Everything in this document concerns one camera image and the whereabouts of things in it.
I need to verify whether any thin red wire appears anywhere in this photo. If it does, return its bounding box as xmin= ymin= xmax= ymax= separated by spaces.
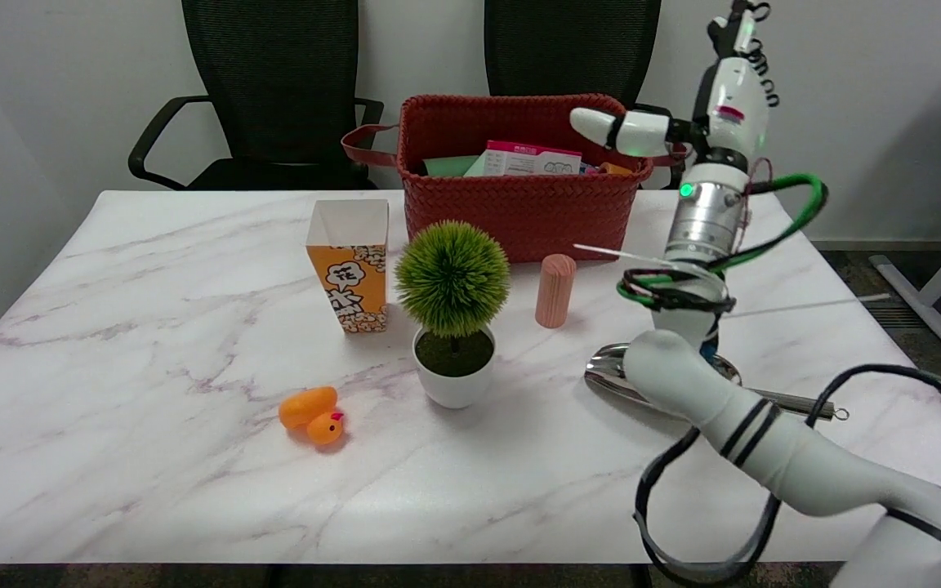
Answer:
xmin=736 ymin=157 xmax=775 ymax=250

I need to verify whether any orange popcorn paper box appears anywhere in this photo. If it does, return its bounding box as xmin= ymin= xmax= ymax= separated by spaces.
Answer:
xmin=305 ymin=199 xmax=390 ymax=334

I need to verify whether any white desk frame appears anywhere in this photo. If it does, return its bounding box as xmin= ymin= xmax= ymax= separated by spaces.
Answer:
xmin=870 ymin=79 xmax=941 ymax=367

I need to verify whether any white pink paper box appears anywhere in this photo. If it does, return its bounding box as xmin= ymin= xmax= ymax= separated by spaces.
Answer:
xmin=484 ymin=140 xmax=584 ymax=177

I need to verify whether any green ball plant white pot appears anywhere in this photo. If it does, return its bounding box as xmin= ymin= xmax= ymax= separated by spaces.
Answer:
xmin=394 ymin=220 xmax=512 ymax=410

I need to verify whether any green robot cable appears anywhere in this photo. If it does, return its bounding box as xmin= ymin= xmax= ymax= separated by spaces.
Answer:
xmin=617 ymin=172 xmax=830 ymax=308

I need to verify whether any black mesh office chair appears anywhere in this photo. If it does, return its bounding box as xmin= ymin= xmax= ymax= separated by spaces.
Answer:
xmin=484 ymin=0 xmax=689 ymax=190
xmin=128 ymin=0 xmax=386 ymax=192

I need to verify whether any silver metal ladle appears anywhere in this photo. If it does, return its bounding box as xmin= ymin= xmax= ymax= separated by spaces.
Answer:
xmin=584 ymin=343 xmax=850 ymax=422

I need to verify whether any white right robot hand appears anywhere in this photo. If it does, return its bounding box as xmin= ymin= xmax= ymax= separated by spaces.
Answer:
xmin=570 ymin=0 xmax=782 ymax=169

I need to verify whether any dark green paper item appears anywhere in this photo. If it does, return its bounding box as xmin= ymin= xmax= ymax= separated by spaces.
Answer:
xmin=423 ymin=156 xmax=479 ymax=178

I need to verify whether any red woven basket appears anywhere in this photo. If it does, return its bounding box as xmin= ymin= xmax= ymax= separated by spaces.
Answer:
xmin=341 ymin=93 xmax=688 ymax=264

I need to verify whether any orange rubber duck toy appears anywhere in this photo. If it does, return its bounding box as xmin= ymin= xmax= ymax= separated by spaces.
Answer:
xmin=278 ymin=386 xmax=346 ymax=447

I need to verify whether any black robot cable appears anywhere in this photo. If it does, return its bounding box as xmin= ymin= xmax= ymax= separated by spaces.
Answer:
xmin=632 ymin=363 xmax=941 ymax=586

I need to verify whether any pink wooden cylinder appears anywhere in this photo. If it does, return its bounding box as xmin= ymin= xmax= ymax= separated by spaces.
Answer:
xmin=535 ymin=253 xmax=578 ymax=330

